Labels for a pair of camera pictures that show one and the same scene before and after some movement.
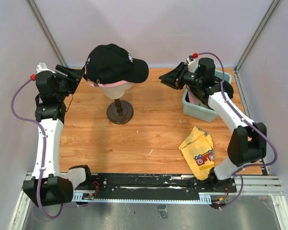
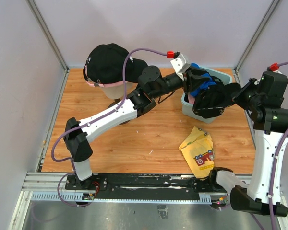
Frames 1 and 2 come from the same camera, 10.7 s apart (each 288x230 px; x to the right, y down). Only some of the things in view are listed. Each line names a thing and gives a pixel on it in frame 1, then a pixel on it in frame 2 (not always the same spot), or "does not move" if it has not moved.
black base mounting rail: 145,184 does not move
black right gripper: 176,74 to 237,98
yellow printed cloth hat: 198,148 does not move
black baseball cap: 110,63 does not move
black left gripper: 73,81 to 192,76
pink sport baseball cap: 103,85 does not move
